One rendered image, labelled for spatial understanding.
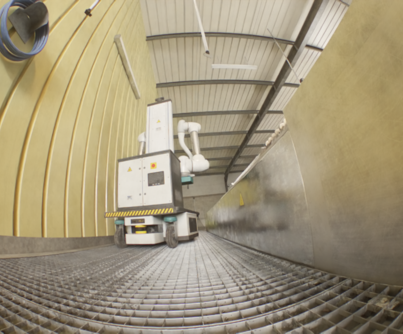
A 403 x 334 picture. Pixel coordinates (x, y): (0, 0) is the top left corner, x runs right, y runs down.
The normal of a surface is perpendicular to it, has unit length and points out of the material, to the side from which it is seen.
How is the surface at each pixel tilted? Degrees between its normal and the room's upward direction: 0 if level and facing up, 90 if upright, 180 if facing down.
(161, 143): 90
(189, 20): 180
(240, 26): 180
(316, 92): 90
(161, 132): 90
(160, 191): 90
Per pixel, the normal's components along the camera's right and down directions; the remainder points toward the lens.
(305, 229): -0.99, 0.08
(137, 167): -0.16, -0.29
